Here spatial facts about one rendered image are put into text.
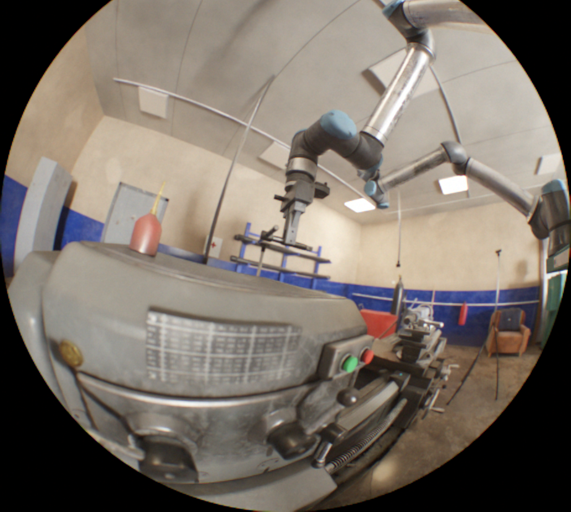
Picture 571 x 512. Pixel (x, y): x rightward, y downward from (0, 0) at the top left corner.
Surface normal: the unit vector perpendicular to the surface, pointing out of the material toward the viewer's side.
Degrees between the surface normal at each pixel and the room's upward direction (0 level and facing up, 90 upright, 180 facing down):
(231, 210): 90
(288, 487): 32
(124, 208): 90
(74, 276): 45
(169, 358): 90
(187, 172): 90
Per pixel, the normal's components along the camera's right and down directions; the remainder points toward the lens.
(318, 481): 0.45, -0.86
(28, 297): 0.52, -0.74
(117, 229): 0.55, -0.11
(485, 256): -0.81, -0.29
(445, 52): -0.18, 0.95
